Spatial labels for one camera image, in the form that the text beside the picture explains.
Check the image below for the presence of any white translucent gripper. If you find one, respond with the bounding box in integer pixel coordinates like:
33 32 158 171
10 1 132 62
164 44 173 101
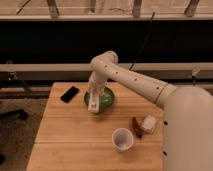
88 83 105 98

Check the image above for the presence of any white plastic bottle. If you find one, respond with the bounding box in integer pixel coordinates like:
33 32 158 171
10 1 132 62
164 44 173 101
88 95 99 113

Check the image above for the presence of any black smartphone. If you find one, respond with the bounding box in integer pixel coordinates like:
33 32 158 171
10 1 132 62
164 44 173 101
60 86 79 103

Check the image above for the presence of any black hanging cable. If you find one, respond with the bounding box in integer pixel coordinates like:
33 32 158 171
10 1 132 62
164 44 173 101
128 11 156 72

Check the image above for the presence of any dark red chili pepper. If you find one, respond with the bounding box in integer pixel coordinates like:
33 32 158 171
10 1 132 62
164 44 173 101
132 117 143 139

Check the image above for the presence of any black office chair base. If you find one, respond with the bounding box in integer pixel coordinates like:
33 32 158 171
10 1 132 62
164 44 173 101
0 109 29 120

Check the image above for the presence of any green ceramic bowl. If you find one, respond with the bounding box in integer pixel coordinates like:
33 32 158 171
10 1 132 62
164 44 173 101
84 87 115 114

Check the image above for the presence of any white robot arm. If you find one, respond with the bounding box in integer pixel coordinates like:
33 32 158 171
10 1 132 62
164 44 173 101
89 51 213 171

